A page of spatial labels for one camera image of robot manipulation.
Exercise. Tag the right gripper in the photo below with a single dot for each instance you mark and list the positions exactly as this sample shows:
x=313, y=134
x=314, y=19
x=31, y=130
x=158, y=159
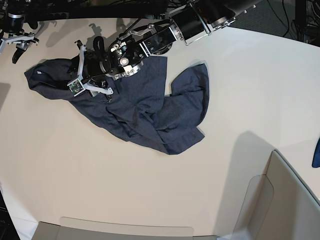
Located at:
x=22, y=42

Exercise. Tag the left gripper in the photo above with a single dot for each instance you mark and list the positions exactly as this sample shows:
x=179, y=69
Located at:
x=92, y=66

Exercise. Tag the dark blue t-shirt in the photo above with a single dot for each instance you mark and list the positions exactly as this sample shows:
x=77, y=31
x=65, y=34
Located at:
x=139, y=112

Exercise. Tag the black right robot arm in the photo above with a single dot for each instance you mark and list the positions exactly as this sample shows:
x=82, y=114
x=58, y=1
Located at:
x=14, y=13

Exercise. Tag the black device lower left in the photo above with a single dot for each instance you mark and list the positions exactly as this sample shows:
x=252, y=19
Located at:
x=7, y=228

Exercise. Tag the grey cardboard box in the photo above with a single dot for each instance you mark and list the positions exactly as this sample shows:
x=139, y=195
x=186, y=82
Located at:
x=278, y=205

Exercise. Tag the blue cloth at right edge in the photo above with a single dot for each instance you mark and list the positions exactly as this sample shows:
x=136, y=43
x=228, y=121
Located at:
x=316, y=156

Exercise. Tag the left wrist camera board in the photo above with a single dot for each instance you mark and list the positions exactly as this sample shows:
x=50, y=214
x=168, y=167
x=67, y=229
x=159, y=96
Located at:
x=76, y=87

